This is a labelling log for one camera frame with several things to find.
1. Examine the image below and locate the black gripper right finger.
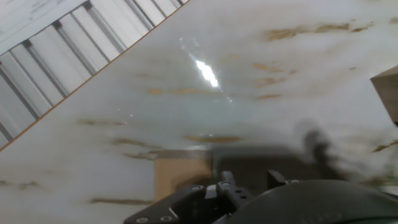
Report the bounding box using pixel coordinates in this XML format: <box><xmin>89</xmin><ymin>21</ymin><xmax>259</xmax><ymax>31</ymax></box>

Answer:
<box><xmin>266</xmin><ymin>169</ymin><xmax>301</xmax><ymax>191</ymax></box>

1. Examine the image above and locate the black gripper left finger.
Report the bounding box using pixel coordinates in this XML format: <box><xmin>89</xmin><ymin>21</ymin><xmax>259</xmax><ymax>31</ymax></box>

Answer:
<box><xmin>123</xmin><ymin>170</ymin><xmax>253</xmax><ymax>224</ymax></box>

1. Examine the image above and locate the marble pattern board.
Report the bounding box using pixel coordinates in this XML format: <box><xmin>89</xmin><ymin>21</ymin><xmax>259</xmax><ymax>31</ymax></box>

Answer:
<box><xmin>0</xmin><ymin>0</ymin><xmax>398</xmax><ymax>224</ymax></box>

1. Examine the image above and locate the large wooden cube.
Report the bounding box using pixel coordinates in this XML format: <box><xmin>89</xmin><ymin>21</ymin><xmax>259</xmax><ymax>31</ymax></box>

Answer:
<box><xmin>369</xmin><ymin>66</ymin><xmax>398</xmax><ymax>125</ymax></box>
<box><xmin>154</xmin><ymin>148</ymin><xmax>299</xmax><ymax>202</ymax></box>

